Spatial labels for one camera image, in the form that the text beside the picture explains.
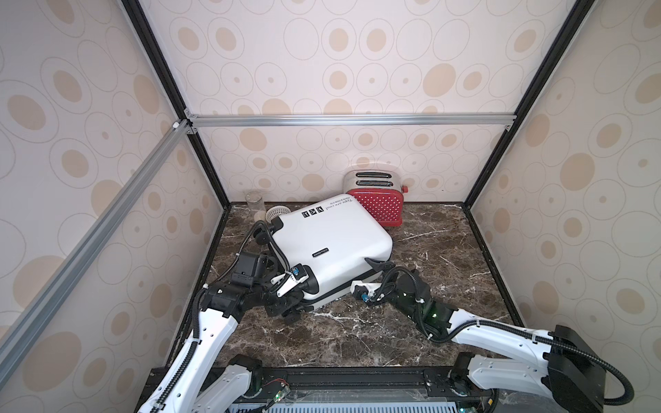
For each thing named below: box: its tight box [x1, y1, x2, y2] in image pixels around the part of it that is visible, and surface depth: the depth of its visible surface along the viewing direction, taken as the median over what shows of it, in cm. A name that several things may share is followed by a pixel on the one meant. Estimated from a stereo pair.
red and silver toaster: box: [342, 169, 408, 228], surface depth 107 cm
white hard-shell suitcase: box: [273, 193, 394, 309], surface depth 85 cm
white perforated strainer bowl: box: [265, 205, 292, 223], surface depth 115 cm
